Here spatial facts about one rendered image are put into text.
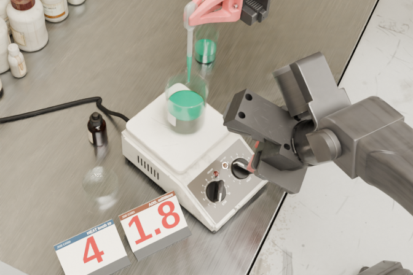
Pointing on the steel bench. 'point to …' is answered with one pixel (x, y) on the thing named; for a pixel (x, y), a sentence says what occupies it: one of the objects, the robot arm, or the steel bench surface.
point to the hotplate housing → (168, 182)
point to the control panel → (219, 210)
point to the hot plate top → (188, 157)
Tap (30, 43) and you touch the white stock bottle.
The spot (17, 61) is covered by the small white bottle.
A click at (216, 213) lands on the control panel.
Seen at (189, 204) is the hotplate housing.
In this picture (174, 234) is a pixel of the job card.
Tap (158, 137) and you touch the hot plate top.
